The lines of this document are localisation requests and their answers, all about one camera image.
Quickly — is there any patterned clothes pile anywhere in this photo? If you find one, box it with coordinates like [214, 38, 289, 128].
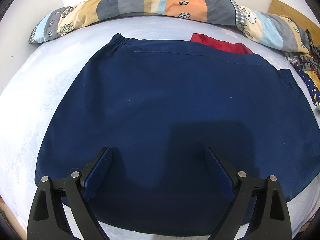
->
[284, 29, 319, 106]

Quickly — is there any navy work jacket red collar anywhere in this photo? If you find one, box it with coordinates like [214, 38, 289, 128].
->
[35, 34, 319, 236]

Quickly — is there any light blue cloud bedsheet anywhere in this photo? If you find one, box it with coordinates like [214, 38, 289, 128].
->
[0, 15, 320, 240]

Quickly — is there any colourful patchwork rolled quilt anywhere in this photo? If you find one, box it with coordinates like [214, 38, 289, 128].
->
[29, 0, 311, 54]

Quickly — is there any wooden headboard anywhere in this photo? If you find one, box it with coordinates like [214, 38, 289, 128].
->
[267, 0, 319, 45]

